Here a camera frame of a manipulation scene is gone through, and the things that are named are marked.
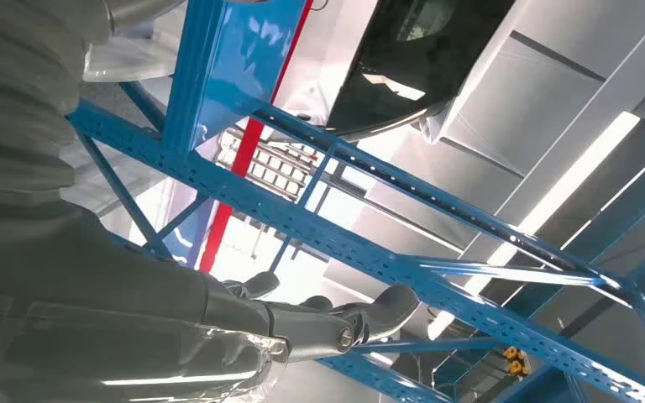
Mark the blue metal shelf rack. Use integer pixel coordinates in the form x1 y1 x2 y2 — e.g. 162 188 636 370
427 161 645 403
66 0 645 403

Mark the red barrier belt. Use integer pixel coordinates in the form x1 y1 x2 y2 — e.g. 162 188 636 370
197 0 315 275

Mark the white car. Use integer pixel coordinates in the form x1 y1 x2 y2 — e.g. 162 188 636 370
269 0 518 147

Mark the small yellow fitting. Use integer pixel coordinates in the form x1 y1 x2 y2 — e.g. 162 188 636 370
501 345 532 379

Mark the long ceiling light strip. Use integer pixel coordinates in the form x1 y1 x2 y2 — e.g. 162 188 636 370
427 111 642 342

